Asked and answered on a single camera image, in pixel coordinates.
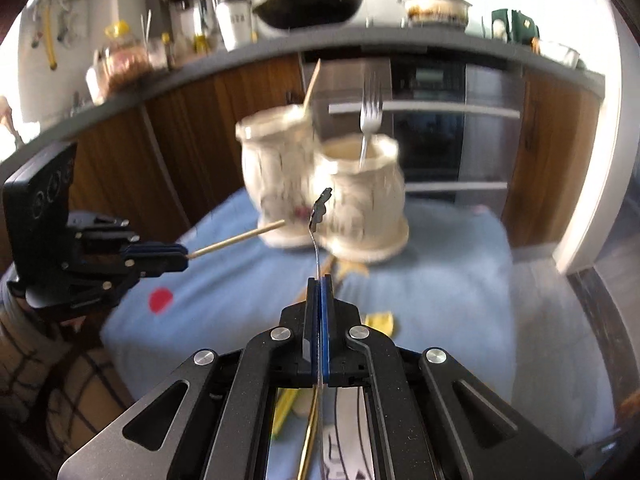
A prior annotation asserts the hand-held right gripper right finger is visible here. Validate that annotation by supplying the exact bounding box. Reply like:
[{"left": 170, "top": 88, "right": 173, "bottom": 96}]
[{"left": 320, "top": 274, "right": 585, "bottom": 480}]

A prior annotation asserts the stainless built-in oven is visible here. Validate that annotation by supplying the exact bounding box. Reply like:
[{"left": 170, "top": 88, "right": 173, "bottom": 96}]
[{"left": 300, "top": 50, "right": 526, "bottom": 201}]

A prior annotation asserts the pale tan chopstick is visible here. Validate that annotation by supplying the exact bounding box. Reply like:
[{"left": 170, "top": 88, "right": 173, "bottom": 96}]
[{"left": 301, "top": 57, "right": 323, "bottom": 116}]

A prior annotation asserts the silver metal fork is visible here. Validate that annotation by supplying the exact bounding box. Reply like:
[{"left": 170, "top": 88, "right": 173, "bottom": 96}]
[{"left": 359, "top": 70, "right": 385, "bottom": 168}]

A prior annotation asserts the floral ceramic double utensil holder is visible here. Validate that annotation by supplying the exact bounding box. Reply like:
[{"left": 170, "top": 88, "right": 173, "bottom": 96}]
[{"left": 235, "top": 105, "right": 411, "bottom": 263}]

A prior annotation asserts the dark green kitchen appliance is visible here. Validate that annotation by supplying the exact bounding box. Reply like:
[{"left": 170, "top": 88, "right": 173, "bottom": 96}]
[{"left": 490, "top": 8, "right": 538, "bottom": 43}]

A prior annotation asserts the gold metal fork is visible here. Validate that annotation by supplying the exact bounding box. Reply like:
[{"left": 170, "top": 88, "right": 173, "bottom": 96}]
[{"left": 297, "top": 186, "right": 335, "bottom": 480}]

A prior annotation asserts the white cooking pot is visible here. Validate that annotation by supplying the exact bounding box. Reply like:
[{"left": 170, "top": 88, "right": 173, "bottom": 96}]
[{"left": 397, "top": 0, "right": 473, "bottom": 28}]

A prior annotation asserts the blue printed cloth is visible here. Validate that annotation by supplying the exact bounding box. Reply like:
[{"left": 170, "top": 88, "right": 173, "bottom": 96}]
[{"left": 100, "top": 191, "right": 518, "bottom": 480}]

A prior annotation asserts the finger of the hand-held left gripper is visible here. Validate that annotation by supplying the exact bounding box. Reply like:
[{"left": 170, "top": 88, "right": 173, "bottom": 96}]
[
  {"left": 30, "top": 256, "right": 189, "bottom": 312},
  {"left": 75, "top": 231, "right": 189, "bottom": 258}
]

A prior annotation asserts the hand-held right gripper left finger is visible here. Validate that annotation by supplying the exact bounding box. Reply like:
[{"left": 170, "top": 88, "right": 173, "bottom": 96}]
[{"left": 57, "top": 275, "right": 321, "bottom": 480}]

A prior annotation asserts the wooden cabinet door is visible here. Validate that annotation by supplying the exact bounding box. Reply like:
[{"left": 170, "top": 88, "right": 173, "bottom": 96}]
[
  {"left": 145, "top": 57, "right": 306, "bottom": 231},
  {"left": 65, "top": 110, "right": 191, "bottom": 241},
  {"left": 502, "top": 72, "right": 601, "bottom": 248}
]

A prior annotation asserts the yellow gas hose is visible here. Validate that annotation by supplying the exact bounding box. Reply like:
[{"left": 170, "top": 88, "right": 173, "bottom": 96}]
[{"left": 44, "top": 0, "right": 58, "bottom": 71}]

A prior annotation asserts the oil bottle with yellow cap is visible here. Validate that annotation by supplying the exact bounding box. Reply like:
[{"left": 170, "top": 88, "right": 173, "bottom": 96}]
[{"left": 97, "top": 20, "right": 151, "bottom": 61}]

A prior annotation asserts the white canister with black lid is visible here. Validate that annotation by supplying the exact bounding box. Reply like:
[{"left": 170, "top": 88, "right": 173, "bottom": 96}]
[{"left": 215, "top": 0, "right": 258, "bottom": 52}]

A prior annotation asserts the clear plastic food container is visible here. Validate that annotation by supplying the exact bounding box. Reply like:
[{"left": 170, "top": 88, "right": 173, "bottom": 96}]
[{"left": 85, "top": 42, "right": 151, "bottom": 103}]

